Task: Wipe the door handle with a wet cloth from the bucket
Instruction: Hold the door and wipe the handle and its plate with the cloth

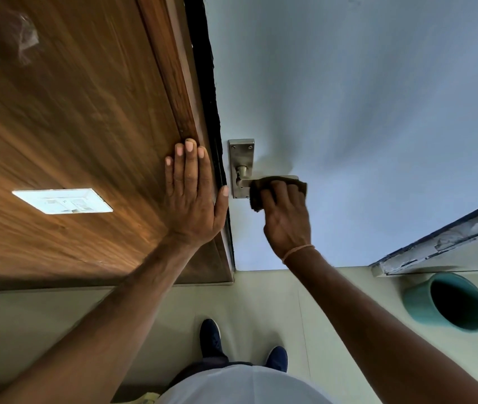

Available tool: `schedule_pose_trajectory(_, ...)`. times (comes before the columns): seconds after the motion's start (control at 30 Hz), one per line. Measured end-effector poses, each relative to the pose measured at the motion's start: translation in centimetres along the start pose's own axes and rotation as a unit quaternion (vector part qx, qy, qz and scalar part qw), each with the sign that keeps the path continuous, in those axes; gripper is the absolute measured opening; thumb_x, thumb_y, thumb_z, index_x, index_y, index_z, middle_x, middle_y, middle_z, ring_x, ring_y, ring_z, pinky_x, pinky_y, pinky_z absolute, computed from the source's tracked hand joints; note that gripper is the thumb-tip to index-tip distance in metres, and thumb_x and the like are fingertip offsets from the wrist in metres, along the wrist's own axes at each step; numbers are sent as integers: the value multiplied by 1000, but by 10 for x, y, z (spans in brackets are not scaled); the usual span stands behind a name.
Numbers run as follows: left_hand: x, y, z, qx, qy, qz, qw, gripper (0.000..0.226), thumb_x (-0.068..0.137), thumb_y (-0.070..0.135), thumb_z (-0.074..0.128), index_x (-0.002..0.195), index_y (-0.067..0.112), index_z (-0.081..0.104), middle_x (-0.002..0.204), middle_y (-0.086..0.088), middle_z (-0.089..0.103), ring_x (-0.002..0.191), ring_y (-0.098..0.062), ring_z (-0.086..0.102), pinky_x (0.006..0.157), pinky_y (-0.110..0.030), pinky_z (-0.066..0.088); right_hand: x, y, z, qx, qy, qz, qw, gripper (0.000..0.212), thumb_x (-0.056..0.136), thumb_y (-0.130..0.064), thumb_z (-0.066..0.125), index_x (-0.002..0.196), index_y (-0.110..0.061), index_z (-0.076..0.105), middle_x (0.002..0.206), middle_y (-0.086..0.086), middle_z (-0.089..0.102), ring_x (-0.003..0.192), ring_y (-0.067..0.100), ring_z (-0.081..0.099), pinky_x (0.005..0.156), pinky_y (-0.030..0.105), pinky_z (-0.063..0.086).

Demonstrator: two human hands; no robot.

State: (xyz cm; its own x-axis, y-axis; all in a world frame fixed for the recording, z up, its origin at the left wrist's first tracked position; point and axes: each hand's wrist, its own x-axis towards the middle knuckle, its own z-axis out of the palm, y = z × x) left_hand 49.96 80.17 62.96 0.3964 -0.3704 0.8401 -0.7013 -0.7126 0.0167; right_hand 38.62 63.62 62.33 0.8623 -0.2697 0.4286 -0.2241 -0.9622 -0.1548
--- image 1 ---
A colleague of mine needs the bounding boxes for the person's right hand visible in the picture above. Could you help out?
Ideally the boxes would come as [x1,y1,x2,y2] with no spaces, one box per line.
[259,180,313,261]

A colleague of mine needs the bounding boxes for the person's left hand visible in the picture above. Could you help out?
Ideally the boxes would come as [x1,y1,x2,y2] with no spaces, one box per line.
[164,139,229,249]

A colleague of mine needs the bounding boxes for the brown cleaning cloth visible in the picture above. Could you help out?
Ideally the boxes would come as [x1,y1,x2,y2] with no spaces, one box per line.
[249,176,308,213]

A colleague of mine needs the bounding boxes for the person's right forearm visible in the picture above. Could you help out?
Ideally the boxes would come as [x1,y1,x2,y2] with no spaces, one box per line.
[283,247,478,404]

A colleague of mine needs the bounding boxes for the person's left forearm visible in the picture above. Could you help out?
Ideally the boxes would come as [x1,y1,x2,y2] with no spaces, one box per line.
[0,232,208,404]

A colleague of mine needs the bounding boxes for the orange wrist thread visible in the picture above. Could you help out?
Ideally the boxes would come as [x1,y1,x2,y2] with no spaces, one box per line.
[282,244,316,265]

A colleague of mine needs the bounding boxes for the white door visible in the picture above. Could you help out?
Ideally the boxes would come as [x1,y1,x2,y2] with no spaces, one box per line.
[202,0,478,272]

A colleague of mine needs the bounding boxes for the person's left blue shoe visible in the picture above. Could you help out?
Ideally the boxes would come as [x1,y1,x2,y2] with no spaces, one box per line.
[199,318,228,359]

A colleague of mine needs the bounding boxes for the person's blue shoe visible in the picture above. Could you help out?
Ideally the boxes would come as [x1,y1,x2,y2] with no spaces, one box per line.
[264,346,289,373]
[199,318,228,359]

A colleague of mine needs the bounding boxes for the person's right blue shoe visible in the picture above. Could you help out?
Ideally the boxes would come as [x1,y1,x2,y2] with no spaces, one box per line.
[264,346,289,373]

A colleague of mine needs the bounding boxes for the person's dark trousers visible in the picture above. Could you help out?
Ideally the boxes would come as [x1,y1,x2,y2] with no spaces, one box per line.
[171,354,265,385]

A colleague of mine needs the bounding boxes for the person's white shirt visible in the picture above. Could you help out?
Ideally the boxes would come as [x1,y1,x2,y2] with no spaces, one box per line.
[154,364,338,404]

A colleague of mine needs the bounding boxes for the teal plastic bucket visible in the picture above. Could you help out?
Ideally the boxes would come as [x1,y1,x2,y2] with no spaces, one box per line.
[402,272,478,333]

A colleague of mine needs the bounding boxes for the clear plastic wrap scrap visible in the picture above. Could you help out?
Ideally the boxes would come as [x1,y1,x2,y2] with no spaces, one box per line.
[11,12,40,67]

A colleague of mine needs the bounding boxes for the silver door handle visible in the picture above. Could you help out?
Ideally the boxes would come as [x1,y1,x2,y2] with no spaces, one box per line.
[228,139,300,200]

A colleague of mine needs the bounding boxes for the brown wooden wall panel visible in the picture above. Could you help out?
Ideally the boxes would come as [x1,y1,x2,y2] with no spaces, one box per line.
[0,0,236,287]

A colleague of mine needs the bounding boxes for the white switch plate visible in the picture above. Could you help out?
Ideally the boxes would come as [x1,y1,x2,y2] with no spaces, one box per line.
[12,188,114,215]

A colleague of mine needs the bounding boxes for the white painted door frame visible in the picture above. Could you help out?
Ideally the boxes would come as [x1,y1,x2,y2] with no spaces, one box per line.
[370,194,478,278]

